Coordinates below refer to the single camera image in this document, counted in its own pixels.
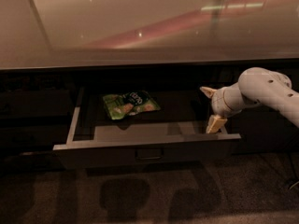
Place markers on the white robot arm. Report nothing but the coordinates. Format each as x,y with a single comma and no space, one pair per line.
255,86

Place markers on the green snack bag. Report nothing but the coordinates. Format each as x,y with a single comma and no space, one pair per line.
120,106

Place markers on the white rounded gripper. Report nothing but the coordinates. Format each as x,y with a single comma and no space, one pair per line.
219,102

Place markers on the grey drawer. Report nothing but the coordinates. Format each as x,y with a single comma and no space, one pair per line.
34,104
177,132

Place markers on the grey cabinet door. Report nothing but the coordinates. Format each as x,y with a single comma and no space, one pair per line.
263,129

